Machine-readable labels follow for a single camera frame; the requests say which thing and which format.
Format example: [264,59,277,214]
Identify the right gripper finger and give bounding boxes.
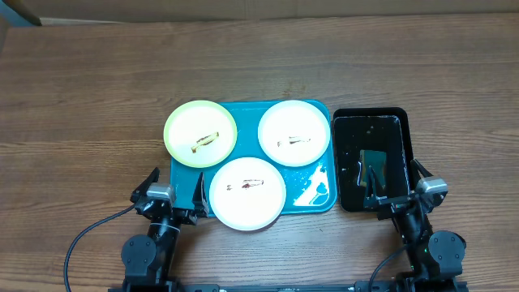
[365,167,386,200]
[410,159,433,182]

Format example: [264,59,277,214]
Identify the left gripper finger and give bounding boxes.
[191,172,209,217]
[130,167,160,202]

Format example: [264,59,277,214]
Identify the green yellow sponge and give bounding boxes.
[358,149,387,188]

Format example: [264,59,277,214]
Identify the white plate front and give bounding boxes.
[209,157,286,231]

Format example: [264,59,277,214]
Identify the white plate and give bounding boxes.
[258,100,331,167]
[209,157,286,231]

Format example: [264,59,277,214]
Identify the yellow-green rimmed plate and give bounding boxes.
[163,100,238,168]

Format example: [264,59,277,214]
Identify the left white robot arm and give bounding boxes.
[121,168,209,292]

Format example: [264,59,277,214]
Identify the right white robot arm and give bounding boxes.
[363,160,468,291]

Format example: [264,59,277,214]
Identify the black water tray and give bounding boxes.
[332,107,415,213]

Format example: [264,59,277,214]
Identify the teal plastic tray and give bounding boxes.
[169,101,337,215]

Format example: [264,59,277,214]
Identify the white plate upper right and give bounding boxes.
[258,100,331,167]

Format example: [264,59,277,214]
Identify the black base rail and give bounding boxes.
[107,280,470,292]

